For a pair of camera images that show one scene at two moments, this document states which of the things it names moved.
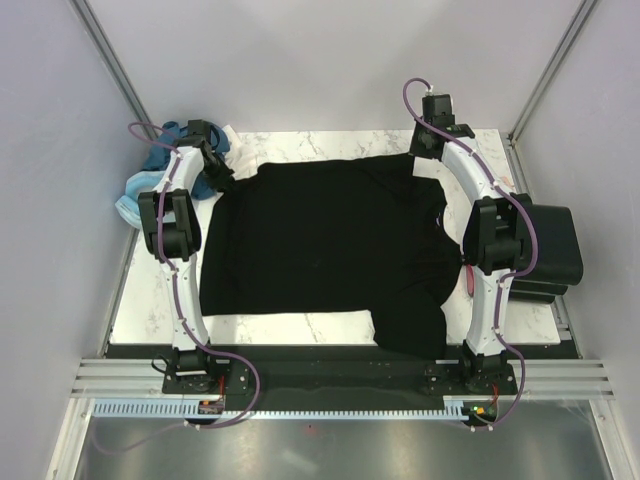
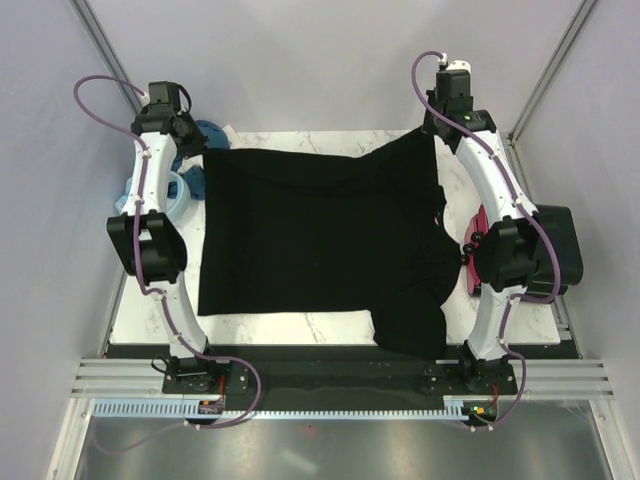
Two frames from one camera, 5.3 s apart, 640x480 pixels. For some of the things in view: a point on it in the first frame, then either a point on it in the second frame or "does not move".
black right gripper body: (417, 147) to (430, 124)
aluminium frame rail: (527, 378) does not move
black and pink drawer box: (558, 263) does not move
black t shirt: (360, 236) does not move
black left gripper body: (217, 174) to (194, 142)
